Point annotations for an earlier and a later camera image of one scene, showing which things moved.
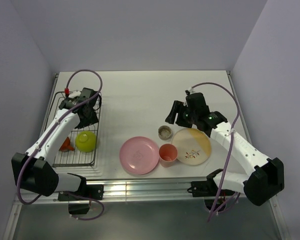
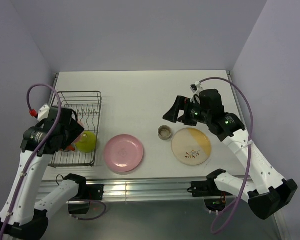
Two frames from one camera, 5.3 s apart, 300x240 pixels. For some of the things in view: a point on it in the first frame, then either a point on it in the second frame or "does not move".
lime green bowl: [85, 141] does not move
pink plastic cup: [168, 155] to [78, 139]
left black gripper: [92, 120] to [76, 130]
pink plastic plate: [139, 155] to [123, 153]
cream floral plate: [193, 146] does not move
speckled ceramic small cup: [164, 132] does not move
